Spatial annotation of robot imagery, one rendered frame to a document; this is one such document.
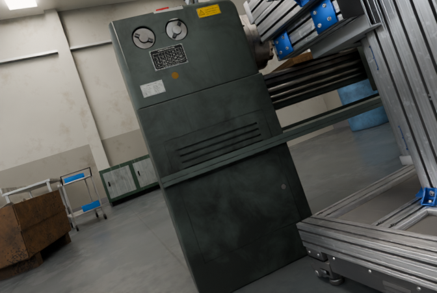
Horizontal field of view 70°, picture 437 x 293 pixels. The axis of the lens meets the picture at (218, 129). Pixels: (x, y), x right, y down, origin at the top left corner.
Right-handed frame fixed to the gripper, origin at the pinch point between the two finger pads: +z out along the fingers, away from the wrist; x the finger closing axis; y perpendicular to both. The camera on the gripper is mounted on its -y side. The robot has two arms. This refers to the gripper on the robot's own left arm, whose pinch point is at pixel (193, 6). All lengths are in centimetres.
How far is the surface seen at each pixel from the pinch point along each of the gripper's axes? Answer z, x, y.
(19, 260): 115, -190, -207
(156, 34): 14.8, -24.8, 13.9
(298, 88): 56, 38, 4
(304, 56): 41, 46, 6
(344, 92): 64, 277, -276
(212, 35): 21.3, -0.3, 13.8
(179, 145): 64, -31, 14
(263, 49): 30.5, 27.8, 1.1
